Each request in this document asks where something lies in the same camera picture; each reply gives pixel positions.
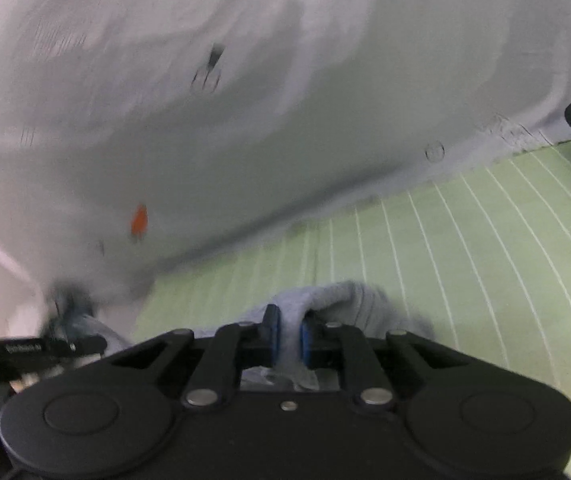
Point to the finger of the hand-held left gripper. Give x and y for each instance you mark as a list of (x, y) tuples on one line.
[(55, 347)]

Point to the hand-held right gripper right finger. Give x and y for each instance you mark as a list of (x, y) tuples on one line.
[(308, 342)]

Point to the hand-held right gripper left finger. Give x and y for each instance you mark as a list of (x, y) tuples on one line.
[(273, 335)]

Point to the grey hoodie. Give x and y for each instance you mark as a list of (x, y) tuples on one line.
[(345, 305)]

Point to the green grid sheet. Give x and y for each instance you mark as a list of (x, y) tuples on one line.
[(465, 260)]

